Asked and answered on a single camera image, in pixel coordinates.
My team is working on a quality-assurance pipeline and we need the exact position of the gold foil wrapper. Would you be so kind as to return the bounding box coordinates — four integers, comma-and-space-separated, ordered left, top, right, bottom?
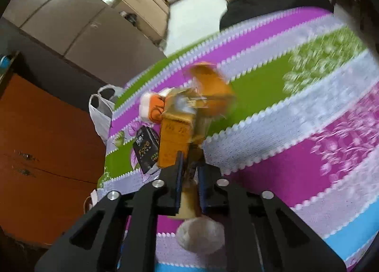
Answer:
188, 62, 238, 120

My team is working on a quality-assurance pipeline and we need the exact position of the grey refrigerator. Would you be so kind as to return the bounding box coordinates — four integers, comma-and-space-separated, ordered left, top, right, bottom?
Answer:
0, 0, 171, 89

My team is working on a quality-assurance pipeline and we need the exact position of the small black box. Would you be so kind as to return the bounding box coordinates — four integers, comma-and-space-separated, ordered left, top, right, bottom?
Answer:
133, 126, 162, 175

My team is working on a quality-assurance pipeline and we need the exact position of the yellow drink carton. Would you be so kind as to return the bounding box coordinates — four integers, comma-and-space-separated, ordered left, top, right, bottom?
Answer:
158, 88, 209, 190

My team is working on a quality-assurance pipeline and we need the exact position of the orange round snack packet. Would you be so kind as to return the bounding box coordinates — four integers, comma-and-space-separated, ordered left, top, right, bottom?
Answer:
139, 91, 168, 124

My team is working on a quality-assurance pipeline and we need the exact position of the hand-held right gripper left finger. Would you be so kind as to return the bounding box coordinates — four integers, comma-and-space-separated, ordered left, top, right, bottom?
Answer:
34, 151, 183, 272

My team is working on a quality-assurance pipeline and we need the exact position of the white plastic bag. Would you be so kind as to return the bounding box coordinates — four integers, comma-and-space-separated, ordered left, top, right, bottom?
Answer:
88, 84, 124, 146

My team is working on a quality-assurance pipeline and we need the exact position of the striped floral tablecloth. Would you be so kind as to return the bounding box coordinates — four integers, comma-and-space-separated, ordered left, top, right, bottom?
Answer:
96, 6, 379, 272

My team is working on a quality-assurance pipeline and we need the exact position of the orange wooden cabinet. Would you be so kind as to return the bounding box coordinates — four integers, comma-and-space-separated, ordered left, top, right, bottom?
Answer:
0, 51, 111, 247

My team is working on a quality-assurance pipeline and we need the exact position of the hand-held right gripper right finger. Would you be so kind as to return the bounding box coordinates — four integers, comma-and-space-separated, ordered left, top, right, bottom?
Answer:
198, 165, 347, 272

